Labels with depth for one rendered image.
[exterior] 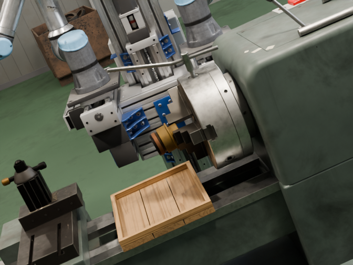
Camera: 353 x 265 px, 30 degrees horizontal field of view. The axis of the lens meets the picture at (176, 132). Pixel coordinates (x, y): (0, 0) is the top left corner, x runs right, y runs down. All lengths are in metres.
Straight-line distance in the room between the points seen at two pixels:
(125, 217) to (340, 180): 0.68
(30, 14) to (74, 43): 7.23
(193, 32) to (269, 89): 0.83
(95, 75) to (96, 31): 5.79
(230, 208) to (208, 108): 0.32
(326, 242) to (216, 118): 0.52
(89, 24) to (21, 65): 1.94
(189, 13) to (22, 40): 7.44
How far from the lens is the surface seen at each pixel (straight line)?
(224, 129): 1.93
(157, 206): 2.13
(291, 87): 1.89
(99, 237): 2.22
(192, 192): 2.12
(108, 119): 2.56
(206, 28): 2.62
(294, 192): 2.00
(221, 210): 2.01
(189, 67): 1.98
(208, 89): 1.95
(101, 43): 8.47
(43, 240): 2.08
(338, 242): 2.12
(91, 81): 2.65
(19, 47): 9.97
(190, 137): 1.94
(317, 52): 1.89
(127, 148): 2.64
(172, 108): 2.08
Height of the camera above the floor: 1.78
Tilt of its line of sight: 20 degrees down
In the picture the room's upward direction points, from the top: 23 degrees counter-clockwise
